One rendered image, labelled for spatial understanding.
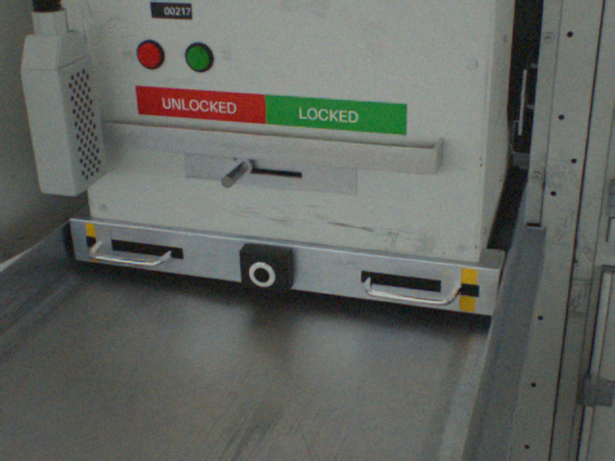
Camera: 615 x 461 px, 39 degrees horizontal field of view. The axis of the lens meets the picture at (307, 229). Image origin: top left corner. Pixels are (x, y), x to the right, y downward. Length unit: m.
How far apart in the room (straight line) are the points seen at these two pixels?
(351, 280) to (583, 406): 0.52
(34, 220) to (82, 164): 0.33
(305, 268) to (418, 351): 0.17
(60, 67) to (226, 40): 0.18
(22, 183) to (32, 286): 0.22
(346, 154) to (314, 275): 0.18
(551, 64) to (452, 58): 0.31
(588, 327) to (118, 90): 0.75
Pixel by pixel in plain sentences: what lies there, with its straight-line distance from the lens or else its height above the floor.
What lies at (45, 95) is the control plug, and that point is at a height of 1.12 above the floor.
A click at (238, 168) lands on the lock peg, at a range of 0.99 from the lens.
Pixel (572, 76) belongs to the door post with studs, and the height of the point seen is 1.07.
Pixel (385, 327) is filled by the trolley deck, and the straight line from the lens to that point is 1.01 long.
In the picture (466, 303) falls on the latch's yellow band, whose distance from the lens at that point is 1.00.
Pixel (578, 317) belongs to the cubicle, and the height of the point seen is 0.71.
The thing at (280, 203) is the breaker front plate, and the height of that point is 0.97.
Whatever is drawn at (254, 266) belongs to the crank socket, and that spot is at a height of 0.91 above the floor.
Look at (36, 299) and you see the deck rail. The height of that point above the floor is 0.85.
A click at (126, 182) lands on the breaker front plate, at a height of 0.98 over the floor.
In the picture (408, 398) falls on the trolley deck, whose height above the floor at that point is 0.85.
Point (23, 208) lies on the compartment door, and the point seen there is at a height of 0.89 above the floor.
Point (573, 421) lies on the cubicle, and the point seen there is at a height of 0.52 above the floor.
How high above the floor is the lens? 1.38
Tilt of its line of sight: 25 degrees down
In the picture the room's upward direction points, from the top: 2 degrees counter-clockwise
